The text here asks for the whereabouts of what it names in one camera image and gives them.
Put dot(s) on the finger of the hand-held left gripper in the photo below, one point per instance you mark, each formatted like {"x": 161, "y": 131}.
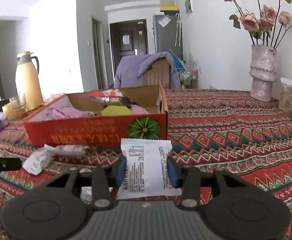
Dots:
{"x": 3, "y": 166}

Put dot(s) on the yellow cup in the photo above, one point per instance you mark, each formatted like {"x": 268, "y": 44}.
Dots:
{"x": 8, "y": 112}

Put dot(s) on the pink textured vase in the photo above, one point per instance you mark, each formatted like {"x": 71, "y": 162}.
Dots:
{"x": 263, "y": 72}

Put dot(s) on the red silver snack packet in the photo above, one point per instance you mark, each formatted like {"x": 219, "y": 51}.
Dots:
{"x": 106, "y": 95}

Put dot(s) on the grey refrigerator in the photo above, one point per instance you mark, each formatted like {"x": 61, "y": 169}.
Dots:
{"x": 164, "y": 40}

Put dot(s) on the glass cup with tea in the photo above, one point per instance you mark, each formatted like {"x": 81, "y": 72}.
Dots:
{"x": 18, "y": 107}

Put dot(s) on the long green snack packet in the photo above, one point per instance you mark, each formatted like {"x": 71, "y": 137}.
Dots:
{"x": 116, "y": 110}

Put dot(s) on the paper sheet on refrigerator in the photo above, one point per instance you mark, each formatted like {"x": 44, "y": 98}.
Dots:
{"x": 164, "y": 21}

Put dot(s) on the red cardboard box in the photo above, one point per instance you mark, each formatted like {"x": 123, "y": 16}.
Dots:
{"x": 86, "y": 132}

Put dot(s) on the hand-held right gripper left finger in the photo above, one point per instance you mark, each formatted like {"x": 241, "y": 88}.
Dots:
{"x": 121, "y": 172}

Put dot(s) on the pink snack packet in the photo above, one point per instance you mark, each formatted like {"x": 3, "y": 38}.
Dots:
{"x": 66, "y": 112}
{"x": 139, "y": 109}

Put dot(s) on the blue plastic object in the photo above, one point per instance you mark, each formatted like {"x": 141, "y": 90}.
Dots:
{"x": 178, "y": 62}

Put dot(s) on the white door notice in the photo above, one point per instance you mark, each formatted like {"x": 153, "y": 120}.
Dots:
{"x": 126, "y": 39}

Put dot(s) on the white cookie snack packet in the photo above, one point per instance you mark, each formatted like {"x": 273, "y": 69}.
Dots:
{"x": 66, "y": 150}
{"x": 146, "y": 170}
{"x": 37, "y": 161}

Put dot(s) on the cream thermos jug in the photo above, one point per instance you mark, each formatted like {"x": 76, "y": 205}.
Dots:
{"x": 28, "y": 82}

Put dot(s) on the yellow box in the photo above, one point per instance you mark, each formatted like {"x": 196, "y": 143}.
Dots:
{"x": 169, "y": 10}

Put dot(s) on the dried lavender bunch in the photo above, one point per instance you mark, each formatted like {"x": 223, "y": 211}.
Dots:
{"x": 193, "y": 60}

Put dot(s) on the purple jacket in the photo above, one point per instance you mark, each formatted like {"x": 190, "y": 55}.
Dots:
{"x": 131, "y": 70}

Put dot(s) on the dark brown door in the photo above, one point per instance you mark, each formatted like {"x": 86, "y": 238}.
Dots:
{"x": 131, "y": 47}

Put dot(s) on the dried pink roses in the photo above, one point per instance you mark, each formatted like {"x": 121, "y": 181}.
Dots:
{"x": 249, "y": 20}

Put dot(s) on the wooden chair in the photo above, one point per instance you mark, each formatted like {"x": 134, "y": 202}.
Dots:
{"x": 158, "y": 75}

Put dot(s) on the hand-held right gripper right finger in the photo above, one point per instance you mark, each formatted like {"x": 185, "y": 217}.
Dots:
{"x": 173, "y": 173}

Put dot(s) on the white umbrella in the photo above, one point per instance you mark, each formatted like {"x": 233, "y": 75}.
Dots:
{"x": 178, "y": 30}

